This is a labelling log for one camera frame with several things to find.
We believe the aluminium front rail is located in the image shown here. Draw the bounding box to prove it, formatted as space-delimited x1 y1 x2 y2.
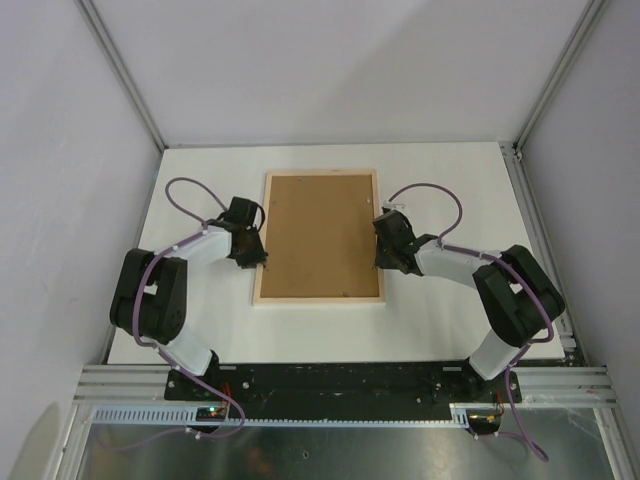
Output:
73 365 618 408

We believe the right aluminium corner post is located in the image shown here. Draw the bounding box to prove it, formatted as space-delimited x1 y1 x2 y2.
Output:
512 0 610 152

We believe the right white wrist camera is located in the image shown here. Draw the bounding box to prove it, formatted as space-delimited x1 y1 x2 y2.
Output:
382 200 409 216

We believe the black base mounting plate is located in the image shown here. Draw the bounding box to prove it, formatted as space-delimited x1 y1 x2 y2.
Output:
164 363 522 421

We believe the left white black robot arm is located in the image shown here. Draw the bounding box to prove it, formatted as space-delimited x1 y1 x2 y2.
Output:
109 197 268 400

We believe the brown cardboard backing board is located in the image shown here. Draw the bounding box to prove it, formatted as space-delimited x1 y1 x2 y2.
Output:
253 169 386 306

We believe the grey slotted cable duct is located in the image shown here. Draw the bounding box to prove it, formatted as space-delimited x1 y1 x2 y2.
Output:
89 403 474 429

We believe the left aluminium corner post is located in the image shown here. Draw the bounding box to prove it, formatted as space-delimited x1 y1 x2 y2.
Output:
74 0 167 153

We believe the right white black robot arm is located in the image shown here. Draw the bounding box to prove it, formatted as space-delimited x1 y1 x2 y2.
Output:
373 209 565 401

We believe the aluminium corner post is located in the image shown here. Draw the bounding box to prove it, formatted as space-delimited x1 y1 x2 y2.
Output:
74 0 167 153
512 0 610 152

